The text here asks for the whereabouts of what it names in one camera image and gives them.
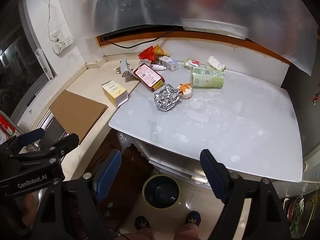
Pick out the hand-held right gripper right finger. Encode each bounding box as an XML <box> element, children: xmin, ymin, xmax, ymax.
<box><xmin>200</xmin><ymin>149</ymin><xmax>292</xmax><ymax>240</ymax></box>

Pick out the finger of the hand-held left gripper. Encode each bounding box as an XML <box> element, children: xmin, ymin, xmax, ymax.
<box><xmin>14</xmin><ymin>133</ymin><xmax>80</xmax><ymax>166</ymax></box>
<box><xmin>0</xmin><ymin>128</ymin><xmax>46</xmax><ymax>157</ymax></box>

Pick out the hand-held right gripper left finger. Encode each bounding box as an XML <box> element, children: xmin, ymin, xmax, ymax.
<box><xmin>31</xmin><ymin>149</ymin><xmax>122</xmax><ymax>240</ymax></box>

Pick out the yellow rimmed trash bin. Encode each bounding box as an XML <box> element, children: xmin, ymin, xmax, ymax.
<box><xmin>142</xmin><ymin>174</ymin><xmax>181</xmax><ymax>209</ymax></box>

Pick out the yellow and white box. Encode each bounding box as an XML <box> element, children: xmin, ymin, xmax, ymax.
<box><xmin>101</xmin><ymin>80</ymin><xmax>128</xmax><ymax>108</ymax></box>

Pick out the aluminium foil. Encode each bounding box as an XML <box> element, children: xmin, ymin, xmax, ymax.
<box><xmin>154</xmin><ymin>84</ymin><xmax>181</xmax><ymax>112</ymax></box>

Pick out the torn white foil-lined pouch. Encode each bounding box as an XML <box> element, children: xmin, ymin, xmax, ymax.
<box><xmin>114</xmin><ymin>59</ymin><xmax>137</xmax><ymax>80</ymax></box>

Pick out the maroon and gold box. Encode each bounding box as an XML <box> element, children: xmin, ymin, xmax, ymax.
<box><xmin>132</xmin><ymin>64</ymin><xmax>166</xmax><ymax>93</ymax></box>

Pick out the green and white wipes packet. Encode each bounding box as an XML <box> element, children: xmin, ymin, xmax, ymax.
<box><xmin>184</xmin><ymin>58</ymin><xmax>201</xmax><ymax>68</ymax></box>

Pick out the red snack packet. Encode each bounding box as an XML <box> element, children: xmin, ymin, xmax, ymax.
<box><xmin>138</xmin><ymin>46</ymin><xmax>157</xmax><ymax>62</ymax></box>

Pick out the stainless steel sink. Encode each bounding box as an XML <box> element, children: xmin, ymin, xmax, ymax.
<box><xmin>19</xmin><ymin>112</ymin><xmax>68</xmax><ymax>155</ymax></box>

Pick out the brown wooden cabinet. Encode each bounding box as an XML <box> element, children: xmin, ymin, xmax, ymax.
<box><xmin>70</xmin><ymin>130</ymin><xmax>153</xmax><ymax>220</ymax></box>

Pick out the red printed carton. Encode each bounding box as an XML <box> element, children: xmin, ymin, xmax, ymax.
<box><xmin>0</xmin><ymin>114</ymin><xmax>17</xmax><ymax>145</ymax></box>

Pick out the brown cardboard sheet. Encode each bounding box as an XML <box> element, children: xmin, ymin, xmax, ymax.
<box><xmin>49</xmin><ymin>90</ymin><xmax>109</xmax><ymax>145</ymax></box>

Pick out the clear plastic bag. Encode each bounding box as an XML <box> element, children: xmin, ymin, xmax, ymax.
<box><xmin>117</xmin><ymin>131</ymin><xmax>137</xmax><ymax>154</ymax></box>

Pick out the white framed ribbed panel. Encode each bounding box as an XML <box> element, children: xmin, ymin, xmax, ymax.
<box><xmin>135</xmin><ymin>140</ymin><xmax>208</xmax><ymax>185</ymax></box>

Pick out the blue right shoe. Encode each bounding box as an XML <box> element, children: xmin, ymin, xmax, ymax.
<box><xmin>184</xmin><ymin>211</ymin><xmax>202</xmax><ymax>227</ymax></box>

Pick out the blue shoe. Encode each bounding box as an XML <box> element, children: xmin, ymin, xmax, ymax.
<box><xmin>134</xmin><ymin>216</ymin><xmax>150</xmax><ymax>230</ymax></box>
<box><xmin>184</xmin><ymin>211</ymin><xmax>202</xmax><ymax>227</ymax></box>

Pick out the blue left shoe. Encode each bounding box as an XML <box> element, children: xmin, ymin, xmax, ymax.
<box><xmin>134</xmin><ymin>216</ymin><xmax>150</xmax><ymax>230</ymax></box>

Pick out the person's left leg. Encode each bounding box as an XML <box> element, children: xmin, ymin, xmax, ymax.
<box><xmin>122</xmin><ymin>227</ymin><xmax>155</xmax><ymax>240</ymax></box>

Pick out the white plastic rack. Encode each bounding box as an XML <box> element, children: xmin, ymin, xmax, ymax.
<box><xmin>35</xmin><ymin>47</ymin><xmax>57</xmax><ymax>79</ymax></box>

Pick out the window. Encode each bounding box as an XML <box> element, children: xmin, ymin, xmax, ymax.
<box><xmin>0</xmin><ymin>0</ymin><xmax>58</xmax><ymax>130</ymax></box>

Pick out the small orange printed cup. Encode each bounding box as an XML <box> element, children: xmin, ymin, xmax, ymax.
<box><xmin>177</xmin><ymin>82</ymin><xmax>193</xmax><ymax>100</ymax></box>

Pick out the green tissue pack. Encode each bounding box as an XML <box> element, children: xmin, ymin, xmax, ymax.
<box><xmin>191</xmin><ymin>56</ymin><xmax>227</xmax><ymax>89</ymax></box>

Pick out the green potted plant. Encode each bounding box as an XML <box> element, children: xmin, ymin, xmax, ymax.
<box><xmin>290</xmin><ymin>187</ymin><xmax>320</xmax><ymax>240</ymax></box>

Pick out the small white carton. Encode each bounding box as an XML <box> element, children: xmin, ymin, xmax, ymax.
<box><xmin>159</xmin><ymin>56</ymin><xmax>178</xmax><ymax>72</ymax></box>

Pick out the yellow snack packet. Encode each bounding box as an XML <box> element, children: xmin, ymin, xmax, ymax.
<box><xmin>153</xmin><ymin>44</ymin><xmax>170</xmax><ymax>58</ymax></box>

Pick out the red hanging ornament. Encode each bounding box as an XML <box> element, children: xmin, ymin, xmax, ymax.
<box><xmin>310</xmin><ymin>87</ymin><xmax>320</xmax><ymax>105</ymax></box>

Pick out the orange wooden ledge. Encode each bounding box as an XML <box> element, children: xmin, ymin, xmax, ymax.
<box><xmin>96</xmin><ymin>31</ymin><xmax>292</xmax><ymax>65</ymax></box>

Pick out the white wall socket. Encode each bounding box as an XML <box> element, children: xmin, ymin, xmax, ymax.
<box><xmin>51</xmin><ymin>29</ymin><xmax>73</xmax><ymax>57</ymax></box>

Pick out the black cable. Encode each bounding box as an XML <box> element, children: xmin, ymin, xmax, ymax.
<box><xmin>102</xmin><ymin>30</ymin><xmax>175</xmax><ymax>48</ymax></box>

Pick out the white cable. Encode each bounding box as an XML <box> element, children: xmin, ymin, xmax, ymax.
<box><xmin>41</xmin><ymin>0</ymin><xmax>65</xmax><ymax>46</ymax></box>

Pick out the translucent plastic wall sheet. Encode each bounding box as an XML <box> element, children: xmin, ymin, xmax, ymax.
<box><xmin>95</xmin><ymin>0</ymin><xmax>318</xmax><ymax>77</ymax></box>

